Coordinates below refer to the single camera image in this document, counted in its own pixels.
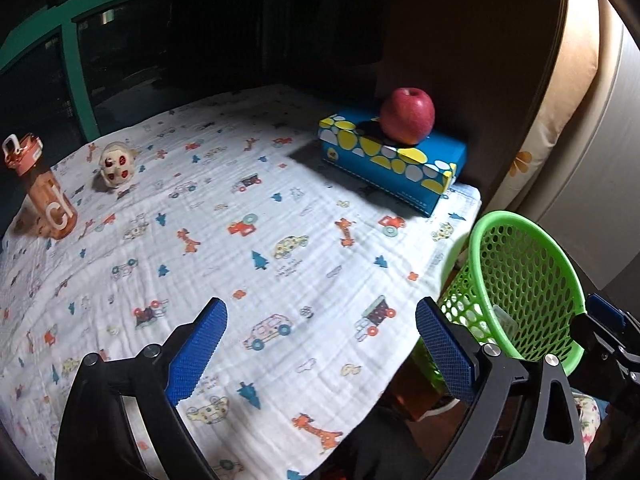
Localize green metal frame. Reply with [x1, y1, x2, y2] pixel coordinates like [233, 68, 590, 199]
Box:
[0, 0, 273, 145]

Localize dark wooden board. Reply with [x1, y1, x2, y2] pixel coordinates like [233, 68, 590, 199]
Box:
[375, 0, 572, 201]

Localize blue dotted tissue box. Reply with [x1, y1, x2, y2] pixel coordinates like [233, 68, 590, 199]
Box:
[317, 106, 468, 219]

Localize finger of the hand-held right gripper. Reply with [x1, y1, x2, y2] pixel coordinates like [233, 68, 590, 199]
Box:
[570, 312, 640, 401]
[586, 294, 640, 348]

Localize green plastic mesh basket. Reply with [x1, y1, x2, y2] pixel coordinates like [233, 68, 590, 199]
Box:
[415, 211, 586, 396]

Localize white skull toy red spots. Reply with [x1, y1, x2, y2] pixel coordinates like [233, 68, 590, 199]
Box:
[97, 141, 139, 192]

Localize beige flower print cushion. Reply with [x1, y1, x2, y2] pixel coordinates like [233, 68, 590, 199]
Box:
[495, 0, 603, 208]

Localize orange water bottle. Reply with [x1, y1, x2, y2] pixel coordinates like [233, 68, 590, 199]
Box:
[2, 132, 78, 241]

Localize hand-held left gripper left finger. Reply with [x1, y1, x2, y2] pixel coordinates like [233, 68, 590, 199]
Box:
[54, 297, 228, 480]

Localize white printed blanket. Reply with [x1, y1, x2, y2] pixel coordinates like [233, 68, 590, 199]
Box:
[0, 84, 483, 480]

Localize red apple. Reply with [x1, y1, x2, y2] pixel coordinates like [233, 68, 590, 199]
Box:
[380, 87, 435, 145]

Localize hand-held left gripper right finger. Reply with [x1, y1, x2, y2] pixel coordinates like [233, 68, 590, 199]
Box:
[415, 296, 586, 480]

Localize floral cloth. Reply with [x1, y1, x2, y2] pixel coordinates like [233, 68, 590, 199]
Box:
[572, 392, 602, 457]

